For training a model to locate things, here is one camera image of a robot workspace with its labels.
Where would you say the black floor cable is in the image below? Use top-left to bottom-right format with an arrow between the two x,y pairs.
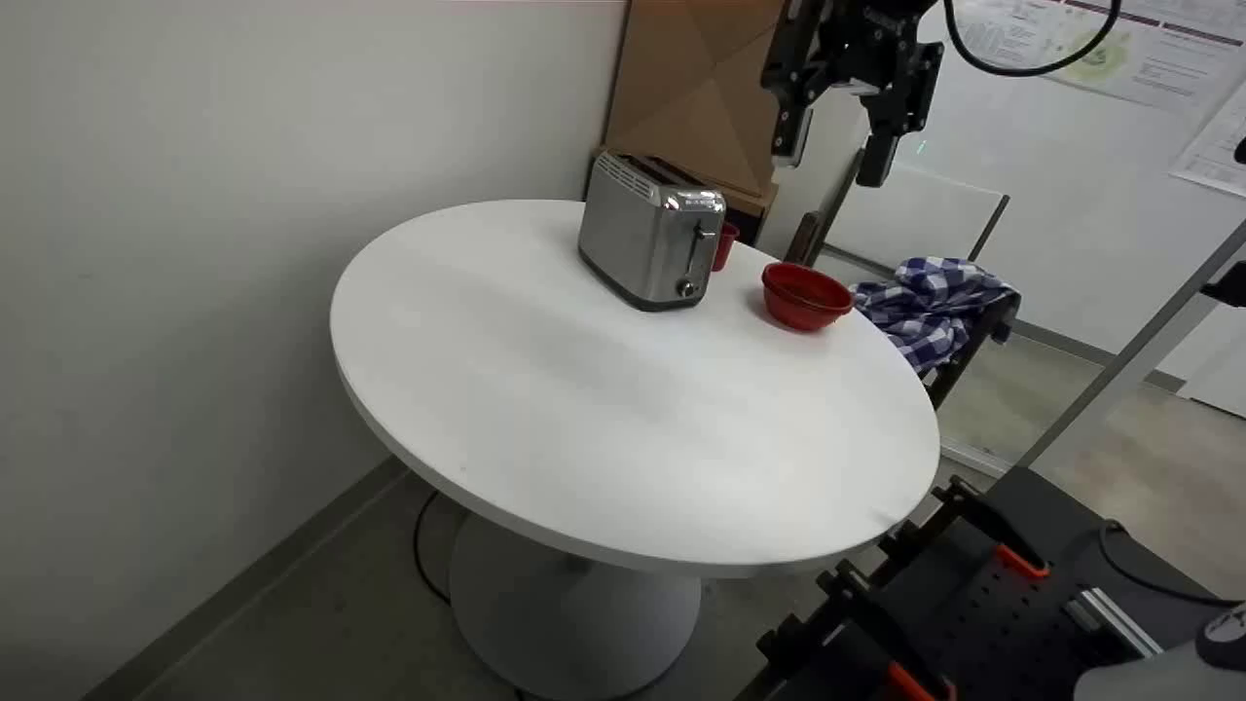
407,485 -> 459,610

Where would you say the brown cardboard sheet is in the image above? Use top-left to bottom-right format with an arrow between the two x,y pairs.
599,0 -> 792,218

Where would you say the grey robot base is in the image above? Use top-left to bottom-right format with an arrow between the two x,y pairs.
1072,604 -> 1246,701

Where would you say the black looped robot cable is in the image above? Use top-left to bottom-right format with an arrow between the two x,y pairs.
937,0 -> 1129,81

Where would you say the black side stand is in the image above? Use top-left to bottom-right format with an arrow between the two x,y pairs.
923,292 -> 1023,412

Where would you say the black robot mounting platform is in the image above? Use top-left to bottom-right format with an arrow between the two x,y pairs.
736,462 -> 1237,701

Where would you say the white panel board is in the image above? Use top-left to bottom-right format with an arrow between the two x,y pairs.
820,151 -> 1012,280

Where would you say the blue white checkered cloth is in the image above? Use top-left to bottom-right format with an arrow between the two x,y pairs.
854,253 -> 1023,382

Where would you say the diagonal metal pole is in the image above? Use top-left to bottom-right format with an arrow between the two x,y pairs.
1017,214 -> 1246,475

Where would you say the black platform cable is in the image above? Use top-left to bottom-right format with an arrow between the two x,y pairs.
1095,519 -> 1233,610

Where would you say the black pole mount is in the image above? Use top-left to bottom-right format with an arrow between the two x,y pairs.
1198,257 -> 1246,312

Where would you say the red plastic bowl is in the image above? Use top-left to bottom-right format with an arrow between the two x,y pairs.
758,257 -> 859,340

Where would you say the small wall paper sheet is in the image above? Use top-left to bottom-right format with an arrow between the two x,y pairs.
1163,76 -> 1246,202

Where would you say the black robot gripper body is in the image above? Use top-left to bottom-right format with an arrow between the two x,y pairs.
758,0 -> 946,136

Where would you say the large wall poster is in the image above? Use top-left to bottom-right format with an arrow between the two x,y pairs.
946,0 -> 1246,116

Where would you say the small red cup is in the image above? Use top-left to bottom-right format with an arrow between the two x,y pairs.
707,218 -> 742,277

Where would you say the aluminium rail profile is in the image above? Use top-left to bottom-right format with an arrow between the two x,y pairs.
1064,582 -> 1168,662

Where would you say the white round pedestal table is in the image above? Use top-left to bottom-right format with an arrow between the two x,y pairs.
328,196 -> 946,701

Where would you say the silver two-slot toaster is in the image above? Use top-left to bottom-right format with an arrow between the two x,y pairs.
572,146 -> 731,315

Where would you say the black clamp orange handle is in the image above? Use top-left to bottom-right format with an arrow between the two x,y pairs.
929,475 -> 1055,589
815,560 -> 962,701

